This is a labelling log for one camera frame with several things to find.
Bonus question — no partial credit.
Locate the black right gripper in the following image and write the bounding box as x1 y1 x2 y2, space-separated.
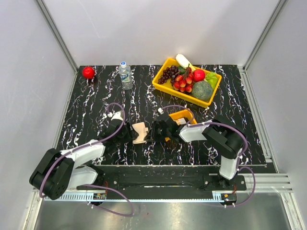
144 121 171 142

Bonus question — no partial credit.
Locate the beige leather card holder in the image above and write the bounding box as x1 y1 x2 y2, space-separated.
132 122 149 144

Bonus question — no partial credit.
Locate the credit card stack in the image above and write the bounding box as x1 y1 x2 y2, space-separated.
175 117 189 126

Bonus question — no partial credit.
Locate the small yellow card bin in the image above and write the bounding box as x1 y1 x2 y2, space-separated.
169 109 193 125

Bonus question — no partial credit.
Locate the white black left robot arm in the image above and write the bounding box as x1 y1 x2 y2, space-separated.
29 111 139 200

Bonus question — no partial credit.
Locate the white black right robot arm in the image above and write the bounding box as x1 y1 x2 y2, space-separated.
144 114 248 190

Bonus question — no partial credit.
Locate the red cherry bunch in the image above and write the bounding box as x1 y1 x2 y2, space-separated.
172 67 193 94

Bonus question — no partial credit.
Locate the clear plastic water bottle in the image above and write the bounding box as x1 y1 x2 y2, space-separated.
118 61 133 90

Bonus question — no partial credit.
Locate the green netted melon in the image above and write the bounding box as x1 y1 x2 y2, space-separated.
191 81 213 101

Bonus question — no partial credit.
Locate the purple grape bunch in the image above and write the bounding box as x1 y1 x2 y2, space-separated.
158 65 180 84

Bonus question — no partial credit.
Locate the red apple in tray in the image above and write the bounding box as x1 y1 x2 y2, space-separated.
193 69 205 82

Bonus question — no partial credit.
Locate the red apple on table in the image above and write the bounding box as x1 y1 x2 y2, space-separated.
82 66 95 79

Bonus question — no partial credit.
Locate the white radish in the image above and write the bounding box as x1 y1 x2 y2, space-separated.
176 54 193 68

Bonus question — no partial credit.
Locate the green leafy vegetable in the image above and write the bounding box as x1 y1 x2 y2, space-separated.
204 72 218 90

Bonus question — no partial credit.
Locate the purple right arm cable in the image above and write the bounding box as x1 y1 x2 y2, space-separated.
158 105 257 208

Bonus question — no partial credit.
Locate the aluminium frame rail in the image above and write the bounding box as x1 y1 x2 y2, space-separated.
35 0 80 72

